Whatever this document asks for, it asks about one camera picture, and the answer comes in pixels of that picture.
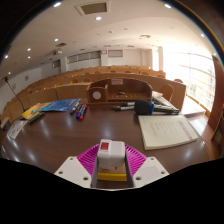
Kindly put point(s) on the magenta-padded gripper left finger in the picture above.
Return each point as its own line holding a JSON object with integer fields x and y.
{"x": 71, "y": 170}

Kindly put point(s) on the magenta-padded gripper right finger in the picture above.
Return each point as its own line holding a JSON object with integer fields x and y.
{"x": 150, "y": 170}

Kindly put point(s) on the white charger block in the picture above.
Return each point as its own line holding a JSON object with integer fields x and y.
{"x": 111, "y": 154}

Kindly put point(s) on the white paper notebook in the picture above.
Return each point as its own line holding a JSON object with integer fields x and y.
{"x": 166, "y": 131}

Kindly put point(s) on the red marker pen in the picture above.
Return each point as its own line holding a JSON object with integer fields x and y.
{"x": 81, "y": 111}

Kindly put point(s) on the blue marker pen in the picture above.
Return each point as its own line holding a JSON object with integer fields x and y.
{"x": 74, "y": 108}

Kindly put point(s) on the black remote control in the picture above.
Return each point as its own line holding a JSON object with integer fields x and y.
{"x": 36, "y": 118}

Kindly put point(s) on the blue booklet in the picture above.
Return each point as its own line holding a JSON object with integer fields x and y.
{"x": 60, "y": 105}

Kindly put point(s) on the silver pen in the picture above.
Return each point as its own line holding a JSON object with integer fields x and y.
{"x": 125, "y": 107}

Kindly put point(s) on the white paper card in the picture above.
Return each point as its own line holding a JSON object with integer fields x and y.
{"x": 16, "y": 129}

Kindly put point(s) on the yellow booklet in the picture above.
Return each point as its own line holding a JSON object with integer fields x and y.
{"x": 33, "y": 110}

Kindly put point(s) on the group of wooden chairs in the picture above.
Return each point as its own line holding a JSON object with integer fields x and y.
{"x": 166, "y": 92}

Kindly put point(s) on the curved wooden lecture desk rows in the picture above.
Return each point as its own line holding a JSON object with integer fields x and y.
{"x": 66, "y": 90}

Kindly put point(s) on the wooden desk organizer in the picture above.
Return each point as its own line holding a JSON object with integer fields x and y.
{"x": 123, "y": 90}

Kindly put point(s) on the black gooseneck microphone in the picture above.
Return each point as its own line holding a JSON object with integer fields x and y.
{"x": 11, "y": 88}

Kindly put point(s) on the large bright window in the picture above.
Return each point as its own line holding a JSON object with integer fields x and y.
{"x": 196, "y": 76}

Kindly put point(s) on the ceiling projector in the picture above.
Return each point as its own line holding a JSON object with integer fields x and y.
{"x": 58, "y": 52}

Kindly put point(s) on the group of ceiling lights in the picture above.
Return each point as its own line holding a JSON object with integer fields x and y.
{"x": 98, "y": 18}

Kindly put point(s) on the square ceiling air vent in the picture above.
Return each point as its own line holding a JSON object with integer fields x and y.
{"x": 93, "y": 8}

